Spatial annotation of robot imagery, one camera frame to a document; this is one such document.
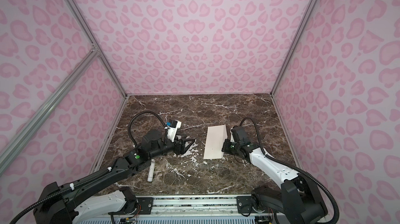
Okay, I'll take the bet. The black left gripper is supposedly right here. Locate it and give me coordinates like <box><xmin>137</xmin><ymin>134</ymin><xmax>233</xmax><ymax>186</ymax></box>
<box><xmin>150</xmin><ymin>132</ymin><xmax>196</xmax><ymax>161</ymax></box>

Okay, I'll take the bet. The cream white envelope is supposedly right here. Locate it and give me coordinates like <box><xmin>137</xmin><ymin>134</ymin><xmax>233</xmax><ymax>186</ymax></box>
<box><xmin>203</xmin><ymin>125</ymin><xmax>228</xmax><ymax>159</ymax></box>

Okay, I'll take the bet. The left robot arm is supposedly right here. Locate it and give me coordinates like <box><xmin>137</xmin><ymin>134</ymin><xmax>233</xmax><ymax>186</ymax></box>
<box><xmin>33</xmin><ymin>130</ymin><xmax>195</xmax><ymax>224</ymax></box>

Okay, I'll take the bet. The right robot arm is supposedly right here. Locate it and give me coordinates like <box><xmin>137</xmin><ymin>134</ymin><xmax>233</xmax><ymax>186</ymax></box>
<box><xmin>222</xmin><ymin>126</ymin><xmax>328</xmax><ymax>224</ymax></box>

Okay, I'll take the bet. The white glue stick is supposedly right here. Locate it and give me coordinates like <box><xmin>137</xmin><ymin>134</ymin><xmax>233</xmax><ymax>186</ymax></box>
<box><xmin>147</xmin><ymin>160</ymin><xmax>155</xmax><ymax>182</ymax></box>

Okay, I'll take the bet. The black right corrugated cable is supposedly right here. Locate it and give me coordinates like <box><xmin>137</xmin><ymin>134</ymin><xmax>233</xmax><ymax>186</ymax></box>
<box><xmin>239</xmin><ymin>117</ymin><xmax>340</xmax><ymax>224</ymax></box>

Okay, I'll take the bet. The metal base rail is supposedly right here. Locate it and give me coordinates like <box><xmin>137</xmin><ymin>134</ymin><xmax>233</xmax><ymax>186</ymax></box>
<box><xmin>93</xmin><ymin>194</ymin><xmax>282</xmax><ymax>224</ymax></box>

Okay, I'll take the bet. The aluminium corner frame post left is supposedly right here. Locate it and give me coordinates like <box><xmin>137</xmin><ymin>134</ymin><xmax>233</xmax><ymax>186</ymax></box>
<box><xmin>64</xmin><ymin>0</ymin><xmax>128</xmax><ymax>99</ymax></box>

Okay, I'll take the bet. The aluminium corner frame post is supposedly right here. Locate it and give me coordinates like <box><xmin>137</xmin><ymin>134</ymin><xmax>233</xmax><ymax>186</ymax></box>
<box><xmin>64</xmin><ymin>0</ymin><xmax>128</xmax><ymax>99</ymax></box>
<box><xmin>270</xmin><ymin>0</ymin><xmax>320</xmax><ymax>98</ymax></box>

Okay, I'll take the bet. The aluminium diagonal frame bar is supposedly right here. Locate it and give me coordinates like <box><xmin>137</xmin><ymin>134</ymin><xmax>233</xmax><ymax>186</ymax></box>
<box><xmin>1</xmin><ymin>48</ymin><xmax>98</xmax><ymax>175</ymax></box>

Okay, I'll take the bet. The aluminium corner frame post right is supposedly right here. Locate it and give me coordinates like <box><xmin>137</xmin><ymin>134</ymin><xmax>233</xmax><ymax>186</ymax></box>
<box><xmin>270</xmin><ymin>0</ymin><xmax>320</xmax><ymax>98</ymax></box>

